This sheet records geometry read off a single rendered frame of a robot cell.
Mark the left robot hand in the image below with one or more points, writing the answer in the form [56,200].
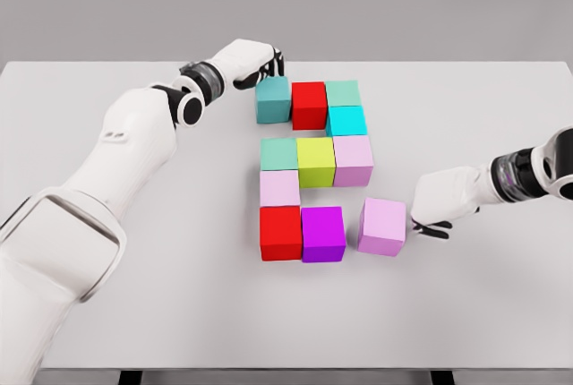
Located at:
[250,59]

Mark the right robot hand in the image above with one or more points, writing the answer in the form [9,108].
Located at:
[441,199]

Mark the teal block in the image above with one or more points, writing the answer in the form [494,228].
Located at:
[272,99]

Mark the light pink block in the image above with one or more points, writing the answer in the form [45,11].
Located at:
[382,231]
[353,160]
[279,187]

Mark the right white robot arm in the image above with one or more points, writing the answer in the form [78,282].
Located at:
[526,170]

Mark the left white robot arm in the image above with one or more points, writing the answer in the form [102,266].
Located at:
[89,206]

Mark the red block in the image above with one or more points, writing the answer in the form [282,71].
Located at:
[280,233]
[308,104]

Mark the mint green block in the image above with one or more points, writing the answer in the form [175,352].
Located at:
[344,92]
[278,154]

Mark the cyan block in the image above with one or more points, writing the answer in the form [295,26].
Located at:
[346,121]

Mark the yellow-green block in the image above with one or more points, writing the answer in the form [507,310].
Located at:
[316,160]

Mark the purple block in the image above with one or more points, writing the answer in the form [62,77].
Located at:
[323,233]

